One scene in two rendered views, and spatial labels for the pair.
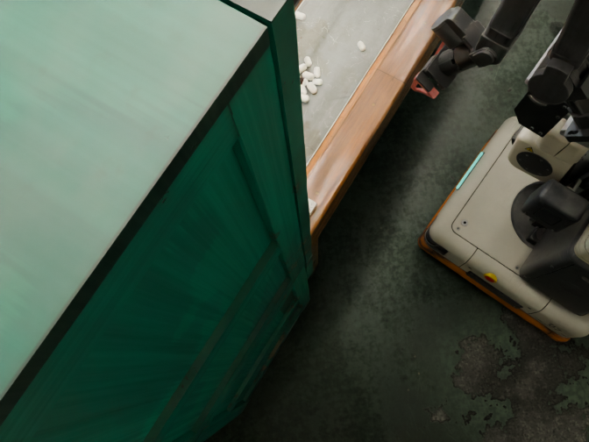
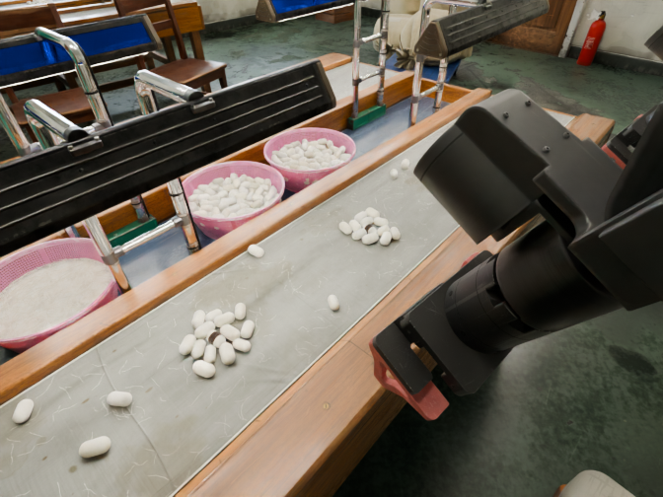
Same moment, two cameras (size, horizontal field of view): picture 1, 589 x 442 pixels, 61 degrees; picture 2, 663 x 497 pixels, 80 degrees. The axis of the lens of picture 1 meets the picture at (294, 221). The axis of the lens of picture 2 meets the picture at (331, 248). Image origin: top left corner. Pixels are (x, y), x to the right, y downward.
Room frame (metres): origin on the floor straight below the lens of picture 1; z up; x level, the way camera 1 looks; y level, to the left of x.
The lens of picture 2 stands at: (0.39, -0.30, 1.30)
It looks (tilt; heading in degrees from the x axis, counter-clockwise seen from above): 41 degrees down; 1
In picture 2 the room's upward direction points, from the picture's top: 1 degrees counter-clockwise
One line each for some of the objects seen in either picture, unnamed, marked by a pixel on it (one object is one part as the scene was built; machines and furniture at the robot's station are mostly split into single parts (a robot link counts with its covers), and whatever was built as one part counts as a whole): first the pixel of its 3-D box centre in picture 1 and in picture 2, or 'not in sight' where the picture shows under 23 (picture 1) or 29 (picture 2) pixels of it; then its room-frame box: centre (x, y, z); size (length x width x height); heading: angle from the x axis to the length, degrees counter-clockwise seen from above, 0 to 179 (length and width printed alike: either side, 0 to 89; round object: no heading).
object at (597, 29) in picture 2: not in sight; (593, 37); (4.77, -2.91, 0.25); 0.18 x 0.14 x 0.49; 133
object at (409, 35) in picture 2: not in sight; (430, 37); (4.19, -1.14, 0.40); 0.74 x 0.56 x 0.38; 134
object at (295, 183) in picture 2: not in sight; (310, 162); (1.44, -0.23, 0.72); 0.27 x 0.27 x 0.10
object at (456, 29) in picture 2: not in sight; (493, 15); (1.56, -0.72, 1.08); 0.62 x 0.08 x 0.07; 138
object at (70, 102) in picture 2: not in sight; (57, 103); (2.63, 1.29, 0.45); 0.44 x 0.43 x 0.91; 128
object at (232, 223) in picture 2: not in sight; (234, 202); (1.23, -0.04, 0.72); 0.27 x 0.27 x 0.10
